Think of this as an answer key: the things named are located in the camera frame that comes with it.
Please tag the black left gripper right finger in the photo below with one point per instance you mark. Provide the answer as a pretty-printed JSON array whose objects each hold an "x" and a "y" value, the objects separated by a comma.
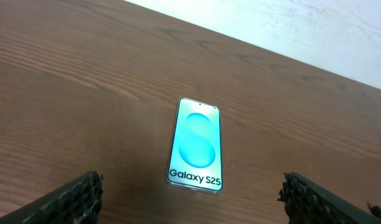
[{"x": 307, "y": 202}]

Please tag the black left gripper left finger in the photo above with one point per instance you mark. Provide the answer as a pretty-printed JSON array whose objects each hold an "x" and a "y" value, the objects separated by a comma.
[{"x": 77, "y": 202}]

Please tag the Galaxy S25 smartphone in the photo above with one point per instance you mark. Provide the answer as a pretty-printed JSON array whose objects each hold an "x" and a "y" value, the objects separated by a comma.
[{"x": 195, "y": 160}]

